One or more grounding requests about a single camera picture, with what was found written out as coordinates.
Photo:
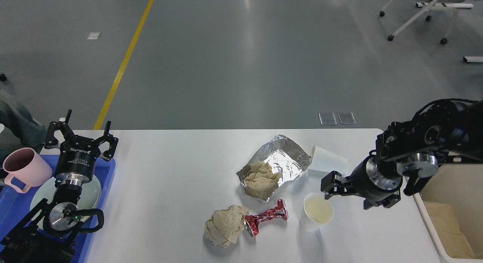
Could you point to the light green plate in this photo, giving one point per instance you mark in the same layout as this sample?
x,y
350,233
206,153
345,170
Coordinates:
x,y
89,197

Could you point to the white plastic bin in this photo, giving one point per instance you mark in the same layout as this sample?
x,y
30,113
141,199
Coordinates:
x,y
459,186

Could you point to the right floor socket plate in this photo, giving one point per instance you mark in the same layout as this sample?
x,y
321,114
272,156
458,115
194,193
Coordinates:
x,y
347,118

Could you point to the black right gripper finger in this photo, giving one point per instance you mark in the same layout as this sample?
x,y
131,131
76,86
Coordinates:
x,y
387,202
334,184

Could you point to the crumpled brown paper ball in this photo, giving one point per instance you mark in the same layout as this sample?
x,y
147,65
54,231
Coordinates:
x,y
225,226

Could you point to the aluminium foil tray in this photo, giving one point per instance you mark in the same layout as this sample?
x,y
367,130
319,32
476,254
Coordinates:
x,y
284,155

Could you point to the person in jeans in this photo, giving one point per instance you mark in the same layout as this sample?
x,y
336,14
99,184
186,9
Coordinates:
x,y
17,118

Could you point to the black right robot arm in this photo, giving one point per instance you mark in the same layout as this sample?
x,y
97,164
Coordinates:
x,y
407,154

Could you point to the crumpled brown paper in foil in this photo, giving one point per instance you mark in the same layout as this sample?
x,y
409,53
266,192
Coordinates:
x,y
261,182

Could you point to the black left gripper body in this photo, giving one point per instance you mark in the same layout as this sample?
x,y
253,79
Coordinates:
x,y
76,163

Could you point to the blue plastic tray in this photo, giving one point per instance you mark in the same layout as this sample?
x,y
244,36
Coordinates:
x,y
14,206

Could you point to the white paper cup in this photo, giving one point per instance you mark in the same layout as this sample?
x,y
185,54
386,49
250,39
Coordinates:
x,y
317,211
324,160

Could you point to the pink mug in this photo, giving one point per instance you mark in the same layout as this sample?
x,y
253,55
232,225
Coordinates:
x,y
26,169

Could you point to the left floor socket plate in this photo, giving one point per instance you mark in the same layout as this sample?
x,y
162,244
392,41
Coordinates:
x,y
327,119

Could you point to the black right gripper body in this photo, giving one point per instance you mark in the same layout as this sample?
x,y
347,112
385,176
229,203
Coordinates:
x,y
370,183

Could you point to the white rolling chair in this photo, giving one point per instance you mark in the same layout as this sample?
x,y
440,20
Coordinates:
x,y
426,6

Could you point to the floor socket plate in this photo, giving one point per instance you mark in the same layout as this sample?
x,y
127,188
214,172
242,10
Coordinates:
x,y
327,119
347,118

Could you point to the brown paper bag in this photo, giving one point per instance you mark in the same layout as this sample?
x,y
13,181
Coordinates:
x,y
448,230

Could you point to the white bar on floor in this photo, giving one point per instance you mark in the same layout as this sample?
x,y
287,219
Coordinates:
x,y
473,59

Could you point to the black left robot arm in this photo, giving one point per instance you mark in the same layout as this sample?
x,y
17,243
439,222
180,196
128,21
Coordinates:
x,y
47,233

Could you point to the crushed red can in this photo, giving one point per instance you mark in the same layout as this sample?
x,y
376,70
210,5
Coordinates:
x,y
252,222

